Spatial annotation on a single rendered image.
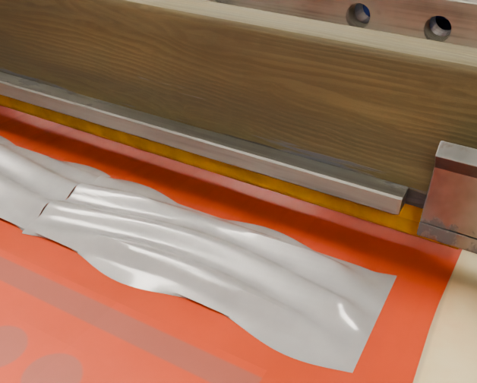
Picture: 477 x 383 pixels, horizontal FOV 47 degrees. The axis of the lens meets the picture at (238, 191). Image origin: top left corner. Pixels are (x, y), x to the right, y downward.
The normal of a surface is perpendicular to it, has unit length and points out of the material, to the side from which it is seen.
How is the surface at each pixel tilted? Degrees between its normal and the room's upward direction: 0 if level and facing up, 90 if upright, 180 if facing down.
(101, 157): 0
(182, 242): 30
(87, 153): 0
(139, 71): 90
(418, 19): 90
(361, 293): 19
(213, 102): 90
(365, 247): 0
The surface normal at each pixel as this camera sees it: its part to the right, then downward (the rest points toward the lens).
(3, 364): 0.05, -0.85
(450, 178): -0.47, 0.44
